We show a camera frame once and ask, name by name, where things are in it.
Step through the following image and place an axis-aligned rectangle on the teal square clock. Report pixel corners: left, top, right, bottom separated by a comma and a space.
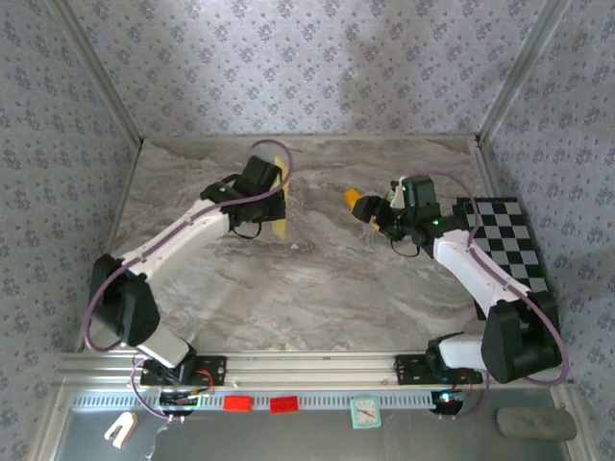
349, 396, 381, 430

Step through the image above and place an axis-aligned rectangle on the black grey checkerboard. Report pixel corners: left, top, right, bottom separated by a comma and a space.
454, 195, 557, 322

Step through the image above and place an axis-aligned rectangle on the black controller board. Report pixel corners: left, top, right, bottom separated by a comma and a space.
430, 389, 466, 415
159, 389, 201, 417

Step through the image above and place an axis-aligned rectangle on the grey stone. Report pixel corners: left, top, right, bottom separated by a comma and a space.
496, 406, 578, 442

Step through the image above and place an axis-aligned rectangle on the white wooden notched piece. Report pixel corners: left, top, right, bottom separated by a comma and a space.
104, 411, 138, 450

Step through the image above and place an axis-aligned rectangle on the white tape scrap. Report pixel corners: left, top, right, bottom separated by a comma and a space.
142, 425, 170, 461

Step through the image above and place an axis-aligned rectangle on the thin black cable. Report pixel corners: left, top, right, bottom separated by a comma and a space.
232, 223, 264, 241
389, 237, 424, 258

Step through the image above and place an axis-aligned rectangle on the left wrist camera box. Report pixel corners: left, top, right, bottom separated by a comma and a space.
238, 156, 283, 194

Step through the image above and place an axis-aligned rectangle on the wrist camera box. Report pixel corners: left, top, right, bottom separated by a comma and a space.
238, 156, 283, 194
388, 175, 437, 213

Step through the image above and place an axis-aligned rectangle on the purple cable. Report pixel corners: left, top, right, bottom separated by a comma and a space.
420, 171, 571, 422
82, 138, 295, 424

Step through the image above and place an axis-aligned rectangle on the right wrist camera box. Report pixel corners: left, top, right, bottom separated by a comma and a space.
388, 175, 437, 213

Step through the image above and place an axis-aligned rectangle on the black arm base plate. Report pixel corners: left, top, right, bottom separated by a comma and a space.
394, 353, 484, 386
139, 354, 228, 388

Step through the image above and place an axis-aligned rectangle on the aluminium rail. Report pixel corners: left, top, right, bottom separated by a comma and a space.
52, 350, 576, 390

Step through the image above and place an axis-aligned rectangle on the slotted cable duct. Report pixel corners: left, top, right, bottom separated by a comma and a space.
71, 393, 475, 412

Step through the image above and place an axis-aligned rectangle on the aluminium frame post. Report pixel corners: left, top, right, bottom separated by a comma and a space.
47, 0, 144, 145
475, 0, 573, 145

